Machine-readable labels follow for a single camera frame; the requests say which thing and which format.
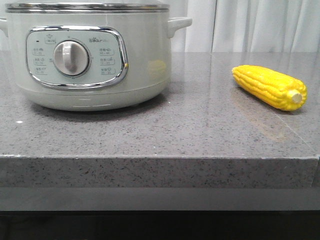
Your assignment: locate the yellow corn cob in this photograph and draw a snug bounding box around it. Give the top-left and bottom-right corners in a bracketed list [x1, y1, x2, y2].
[231, 65, 308, 111]

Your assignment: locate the glass pot lid steel rim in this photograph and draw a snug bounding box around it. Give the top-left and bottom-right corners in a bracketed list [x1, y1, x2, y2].
[5, 0, 170, 13]

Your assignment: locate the pale green electric cooking pot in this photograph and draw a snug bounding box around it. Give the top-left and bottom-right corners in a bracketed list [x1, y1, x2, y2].
[0, 11, 192, 111]

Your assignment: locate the white pleated curtain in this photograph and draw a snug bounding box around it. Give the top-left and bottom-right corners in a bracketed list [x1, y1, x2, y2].
[0, 0, 320, 53]

